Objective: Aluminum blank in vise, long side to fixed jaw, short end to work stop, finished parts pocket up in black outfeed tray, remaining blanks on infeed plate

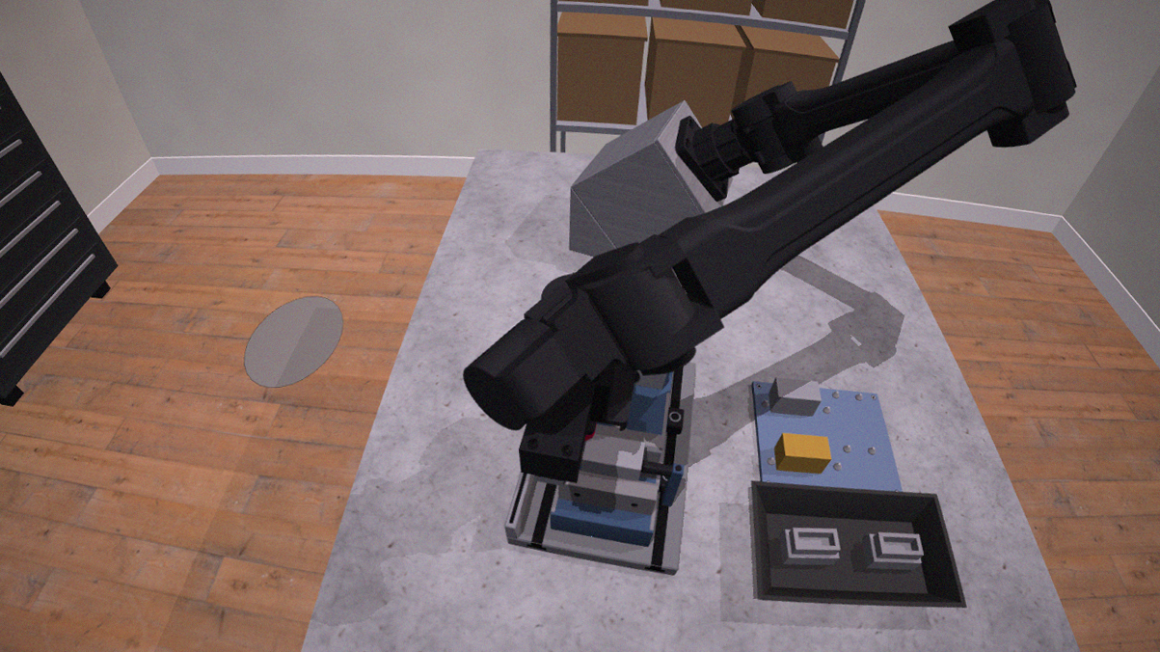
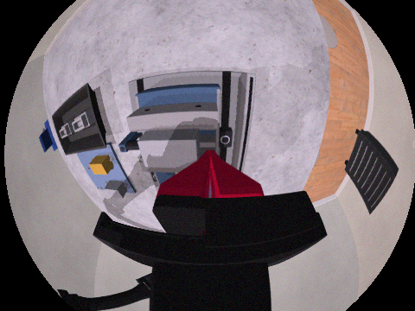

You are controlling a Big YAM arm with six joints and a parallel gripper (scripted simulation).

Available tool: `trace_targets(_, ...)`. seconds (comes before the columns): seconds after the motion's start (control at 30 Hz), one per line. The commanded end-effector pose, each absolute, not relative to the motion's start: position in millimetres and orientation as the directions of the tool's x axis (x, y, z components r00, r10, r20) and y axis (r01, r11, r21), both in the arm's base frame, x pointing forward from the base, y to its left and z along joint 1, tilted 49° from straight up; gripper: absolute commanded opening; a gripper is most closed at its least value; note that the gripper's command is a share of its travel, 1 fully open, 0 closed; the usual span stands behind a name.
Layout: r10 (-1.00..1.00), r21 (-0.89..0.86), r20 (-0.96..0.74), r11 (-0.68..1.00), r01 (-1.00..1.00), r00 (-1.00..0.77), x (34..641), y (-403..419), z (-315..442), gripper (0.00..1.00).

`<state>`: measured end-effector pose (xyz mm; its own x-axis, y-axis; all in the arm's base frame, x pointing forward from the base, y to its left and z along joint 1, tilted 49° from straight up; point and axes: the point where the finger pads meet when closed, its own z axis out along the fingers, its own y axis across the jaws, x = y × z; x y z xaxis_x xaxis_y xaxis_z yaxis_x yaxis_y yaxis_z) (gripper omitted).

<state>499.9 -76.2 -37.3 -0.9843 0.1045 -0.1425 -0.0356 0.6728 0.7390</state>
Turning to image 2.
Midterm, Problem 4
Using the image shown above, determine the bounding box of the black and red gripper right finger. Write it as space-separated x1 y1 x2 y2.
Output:
210 149 264 198

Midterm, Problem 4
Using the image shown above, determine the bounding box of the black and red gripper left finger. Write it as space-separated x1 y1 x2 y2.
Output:
156 150 210 198

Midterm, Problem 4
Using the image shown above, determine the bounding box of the yellow rectangular block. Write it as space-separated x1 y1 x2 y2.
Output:
89 155 113 175

